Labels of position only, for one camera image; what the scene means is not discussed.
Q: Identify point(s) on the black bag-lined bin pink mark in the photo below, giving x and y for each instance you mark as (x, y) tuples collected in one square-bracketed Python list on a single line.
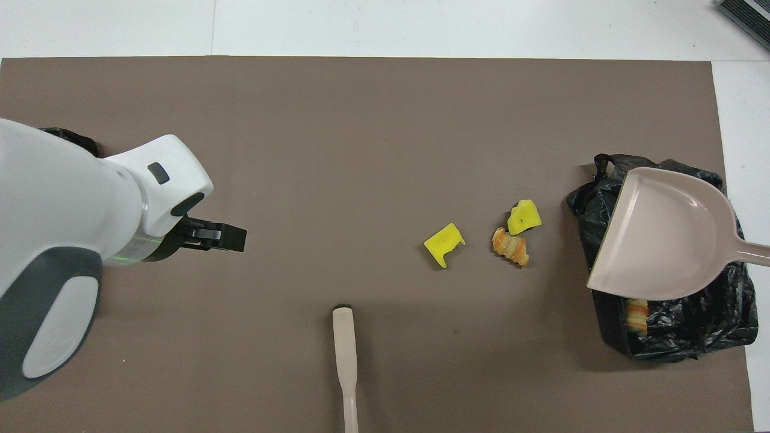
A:
[(78, 139)]

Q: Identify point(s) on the black bag-lined bin with knot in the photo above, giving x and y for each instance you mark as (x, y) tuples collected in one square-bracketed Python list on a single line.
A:
[(692, 325)]

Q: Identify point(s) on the orange striped croissant piece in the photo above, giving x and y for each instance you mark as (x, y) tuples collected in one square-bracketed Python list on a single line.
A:
[(636, 316)]

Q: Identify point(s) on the grey ribbed object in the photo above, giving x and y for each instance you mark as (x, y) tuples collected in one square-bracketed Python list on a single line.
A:
[(749, 18)]

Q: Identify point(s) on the notched yellow sponge piece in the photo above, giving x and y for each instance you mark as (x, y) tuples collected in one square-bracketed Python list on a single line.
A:
[(444, 243)]

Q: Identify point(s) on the brown table mat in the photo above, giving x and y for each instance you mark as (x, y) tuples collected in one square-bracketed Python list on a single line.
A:
[(361, 108)]

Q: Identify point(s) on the beige plastic dustpan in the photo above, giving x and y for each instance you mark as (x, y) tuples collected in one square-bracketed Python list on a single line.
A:
[(662, 234)]

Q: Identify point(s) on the small striped croissant piece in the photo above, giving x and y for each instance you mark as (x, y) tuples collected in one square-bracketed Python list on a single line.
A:
[(511, 246)]

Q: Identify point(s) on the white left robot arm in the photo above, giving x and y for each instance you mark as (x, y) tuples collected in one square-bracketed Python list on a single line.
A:
[(60, 198)]

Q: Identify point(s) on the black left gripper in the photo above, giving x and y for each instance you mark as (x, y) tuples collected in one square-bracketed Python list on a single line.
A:
[(177, 240)]

